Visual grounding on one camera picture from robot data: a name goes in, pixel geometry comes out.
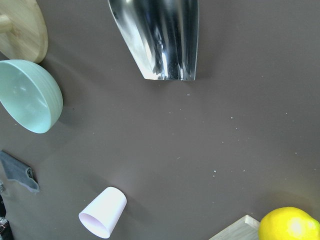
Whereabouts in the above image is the pink cup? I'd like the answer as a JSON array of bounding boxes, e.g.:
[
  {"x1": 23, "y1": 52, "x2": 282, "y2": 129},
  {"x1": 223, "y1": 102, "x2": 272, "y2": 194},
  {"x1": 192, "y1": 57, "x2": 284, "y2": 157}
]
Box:
[{"x1": 78, "y1": 186, "x2": 127, "y2": 239}]

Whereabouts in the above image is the metal scoop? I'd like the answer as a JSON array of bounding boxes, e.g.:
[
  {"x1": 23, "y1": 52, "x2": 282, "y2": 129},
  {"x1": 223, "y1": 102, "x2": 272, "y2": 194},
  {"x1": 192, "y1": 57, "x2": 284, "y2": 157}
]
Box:
[{"x1": 108, "y1": 0, "x2": 199, "y2": 81}]

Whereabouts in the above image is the green bowl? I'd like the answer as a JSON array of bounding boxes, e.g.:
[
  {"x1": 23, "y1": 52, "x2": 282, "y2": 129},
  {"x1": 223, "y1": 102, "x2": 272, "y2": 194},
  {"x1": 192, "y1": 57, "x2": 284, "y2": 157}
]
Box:
[{"x1": 0, "y1": 59, "x2": 63, "y2": 134}]

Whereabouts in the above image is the wooden cutting board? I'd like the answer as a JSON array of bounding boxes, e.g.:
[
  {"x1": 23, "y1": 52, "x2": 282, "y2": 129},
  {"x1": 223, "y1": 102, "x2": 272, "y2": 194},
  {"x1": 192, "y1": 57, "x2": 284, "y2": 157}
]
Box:
[{"x1": 209, "y1": 215, "x2": 260, "y2": 240}]

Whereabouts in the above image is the grey folded cloth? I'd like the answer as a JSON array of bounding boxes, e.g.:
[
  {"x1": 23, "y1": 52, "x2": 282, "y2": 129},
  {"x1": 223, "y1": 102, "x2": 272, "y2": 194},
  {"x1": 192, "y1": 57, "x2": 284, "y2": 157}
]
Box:
[{"x1": 0, "y1": 150, "x2": 40, "y2": 194}]

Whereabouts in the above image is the wooden mug tree stand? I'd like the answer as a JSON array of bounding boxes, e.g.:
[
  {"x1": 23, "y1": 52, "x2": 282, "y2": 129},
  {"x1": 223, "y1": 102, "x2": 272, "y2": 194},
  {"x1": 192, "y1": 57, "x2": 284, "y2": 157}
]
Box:
[{"x1": 0, "y1": 0, "x2": 48, "y2": 64}]

